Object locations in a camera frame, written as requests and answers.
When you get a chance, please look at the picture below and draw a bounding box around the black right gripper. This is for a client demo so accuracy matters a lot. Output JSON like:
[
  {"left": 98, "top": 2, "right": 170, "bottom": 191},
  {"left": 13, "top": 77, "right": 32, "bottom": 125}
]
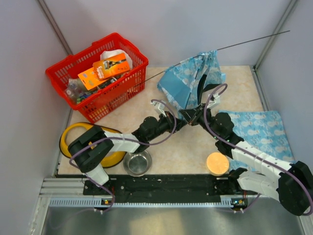
[{"left": 180, "top": 103, "right": 222, "bottom": 140}]

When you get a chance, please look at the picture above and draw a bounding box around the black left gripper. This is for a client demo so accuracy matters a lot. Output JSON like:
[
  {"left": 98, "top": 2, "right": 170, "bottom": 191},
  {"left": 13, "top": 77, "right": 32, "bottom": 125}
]
[{"left": 147, "top": 112, "right": 188, "bottom": 142}]

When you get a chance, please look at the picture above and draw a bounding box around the blue patterned pet tent fabric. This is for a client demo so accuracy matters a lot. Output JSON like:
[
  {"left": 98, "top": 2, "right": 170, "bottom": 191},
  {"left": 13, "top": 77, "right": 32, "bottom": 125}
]
[{"left": 157, "top": 50, "right": 225, "bottom": 110}]

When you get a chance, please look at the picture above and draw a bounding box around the thin black tent pole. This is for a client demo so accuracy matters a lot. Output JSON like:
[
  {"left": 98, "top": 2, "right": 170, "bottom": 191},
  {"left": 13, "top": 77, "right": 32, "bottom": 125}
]
[{"left": 134, "top": 30, "right": 291, "bottom": 87}]

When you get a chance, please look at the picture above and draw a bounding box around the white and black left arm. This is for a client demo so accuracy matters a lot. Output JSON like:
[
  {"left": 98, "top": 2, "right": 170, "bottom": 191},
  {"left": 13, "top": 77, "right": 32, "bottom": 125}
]
[{"left": 67, "top": 112, "right": 187, "bottom": 194}]

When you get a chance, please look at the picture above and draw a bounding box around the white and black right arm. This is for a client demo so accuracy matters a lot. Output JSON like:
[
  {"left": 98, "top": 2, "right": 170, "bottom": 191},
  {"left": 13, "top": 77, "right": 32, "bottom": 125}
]
[{"left": 179, "top": 104, "right": 313, "bottom": 216}]

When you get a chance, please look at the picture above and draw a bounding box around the stainless steel pet bowl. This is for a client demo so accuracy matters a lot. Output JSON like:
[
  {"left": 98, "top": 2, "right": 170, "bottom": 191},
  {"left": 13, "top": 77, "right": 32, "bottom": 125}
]
[{"left": 123, "top": 151, "right": 152, "bottom": 177}]

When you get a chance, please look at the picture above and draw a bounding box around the yellow double pet bowl holder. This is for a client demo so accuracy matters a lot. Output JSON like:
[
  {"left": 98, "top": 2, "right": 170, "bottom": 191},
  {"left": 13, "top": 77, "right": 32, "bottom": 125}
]
[{"left": 59, "top": 122, "right": 126, "bottom": 168}]

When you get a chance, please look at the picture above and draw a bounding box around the blue patterned tent mat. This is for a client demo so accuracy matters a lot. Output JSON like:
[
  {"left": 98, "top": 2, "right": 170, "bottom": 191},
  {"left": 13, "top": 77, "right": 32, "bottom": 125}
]
[{"left": 222, "top": 110, "right": 295, "bottom": 163}]

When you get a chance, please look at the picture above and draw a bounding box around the orange round lid jar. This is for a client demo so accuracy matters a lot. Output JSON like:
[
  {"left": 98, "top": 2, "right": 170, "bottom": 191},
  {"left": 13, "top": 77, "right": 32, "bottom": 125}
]
[{"left": 206, "top": 152, "right": 229, "bottom": 176}]

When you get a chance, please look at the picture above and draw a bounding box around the red plastic shopping basket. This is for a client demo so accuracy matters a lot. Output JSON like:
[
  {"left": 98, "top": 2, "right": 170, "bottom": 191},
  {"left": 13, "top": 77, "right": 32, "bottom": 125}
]
[{"left": 45, "top": 33, "right": 149, "bottom": 123}]

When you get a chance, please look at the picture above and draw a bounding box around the black instant noodle cup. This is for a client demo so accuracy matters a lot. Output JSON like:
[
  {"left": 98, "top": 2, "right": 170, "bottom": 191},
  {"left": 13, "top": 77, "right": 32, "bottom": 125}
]
[{"left": 98, "top": 76, "right": 121, "bottom": 89}]

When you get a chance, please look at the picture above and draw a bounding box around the orange Gillette razor box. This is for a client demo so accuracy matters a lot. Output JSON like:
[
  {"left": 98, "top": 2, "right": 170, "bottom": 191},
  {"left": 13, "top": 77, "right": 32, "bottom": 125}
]
[{"left": 93, "top": 53, "right": 131, "bottom": 80}]

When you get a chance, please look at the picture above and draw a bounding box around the blue green scouring pad pack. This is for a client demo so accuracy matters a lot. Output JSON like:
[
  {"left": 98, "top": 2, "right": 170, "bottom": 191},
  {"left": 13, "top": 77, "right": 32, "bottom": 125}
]
[{"left": 76, "top": 94, "right": 89, "bottom": 104}]

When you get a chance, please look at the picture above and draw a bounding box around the orange Scrub Daddy sponge pack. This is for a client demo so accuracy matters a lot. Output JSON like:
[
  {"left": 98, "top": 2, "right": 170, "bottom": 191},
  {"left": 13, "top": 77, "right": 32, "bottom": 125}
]
[{"left": 78, "top": 68, "right": 108, "bottom": 91}]

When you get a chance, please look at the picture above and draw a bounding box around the white plastic bag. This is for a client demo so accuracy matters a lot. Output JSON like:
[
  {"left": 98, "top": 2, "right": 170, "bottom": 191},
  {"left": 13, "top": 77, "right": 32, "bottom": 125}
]
[{"left": 100, "top": 49, "right": 133, "bottom": 70}]

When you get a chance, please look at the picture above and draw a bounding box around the clear plastic bottle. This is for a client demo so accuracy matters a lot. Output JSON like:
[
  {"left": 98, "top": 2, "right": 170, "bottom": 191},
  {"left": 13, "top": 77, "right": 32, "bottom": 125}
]
[{"left": 65, "top": 82, "right": 84, "bottom": 100}]

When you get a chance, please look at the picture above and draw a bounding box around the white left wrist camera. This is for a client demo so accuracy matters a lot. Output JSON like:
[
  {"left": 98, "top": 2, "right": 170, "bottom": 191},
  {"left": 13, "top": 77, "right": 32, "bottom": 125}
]
[{"left": 151, "top": 101, "right": 166, "bottom": 116}]

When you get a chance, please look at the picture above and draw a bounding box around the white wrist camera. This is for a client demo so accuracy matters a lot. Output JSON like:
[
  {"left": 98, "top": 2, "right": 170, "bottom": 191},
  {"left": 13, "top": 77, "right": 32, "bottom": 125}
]
[
  {"left": 207, "top": 94, "right": 221, "bottom": 109},
  {"left": 151, "top": 101, "right": 166, "bottom": 116}
]

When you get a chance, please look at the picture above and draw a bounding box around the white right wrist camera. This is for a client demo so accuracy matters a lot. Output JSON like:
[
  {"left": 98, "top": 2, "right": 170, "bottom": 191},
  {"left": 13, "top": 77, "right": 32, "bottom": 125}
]
[{"left": 207, "top": 94, "right": 221, "bottom": 109}]

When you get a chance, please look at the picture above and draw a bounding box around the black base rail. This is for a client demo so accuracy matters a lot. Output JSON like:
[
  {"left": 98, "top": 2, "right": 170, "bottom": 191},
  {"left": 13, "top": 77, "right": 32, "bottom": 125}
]
[{"left": 83, "top": 174, "right": 247, "bottom": 203}]

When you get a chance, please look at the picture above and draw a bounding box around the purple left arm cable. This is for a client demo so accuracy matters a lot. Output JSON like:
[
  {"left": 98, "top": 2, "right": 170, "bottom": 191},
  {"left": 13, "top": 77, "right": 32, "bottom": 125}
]
[{"left": 69, "top": 99, "right": 178, "bottom": 213}]

